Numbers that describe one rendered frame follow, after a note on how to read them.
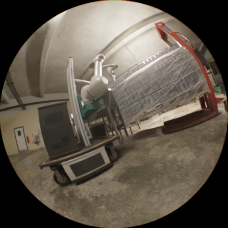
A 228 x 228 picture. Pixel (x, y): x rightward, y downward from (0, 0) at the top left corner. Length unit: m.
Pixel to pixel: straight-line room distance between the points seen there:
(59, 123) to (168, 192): 0.99
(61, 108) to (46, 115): 0.18
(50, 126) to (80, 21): 4.21
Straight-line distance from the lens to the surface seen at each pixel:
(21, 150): 7.98
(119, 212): 0.56
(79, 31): 4.51
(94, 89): 0.77
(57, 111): 0.81
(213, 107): 1.52
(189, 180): 0.61
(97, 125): 1.81
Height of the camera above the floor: 0.50
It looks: 5 degrees up
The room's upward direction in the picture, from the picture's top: 19 degrees counter-clockwise
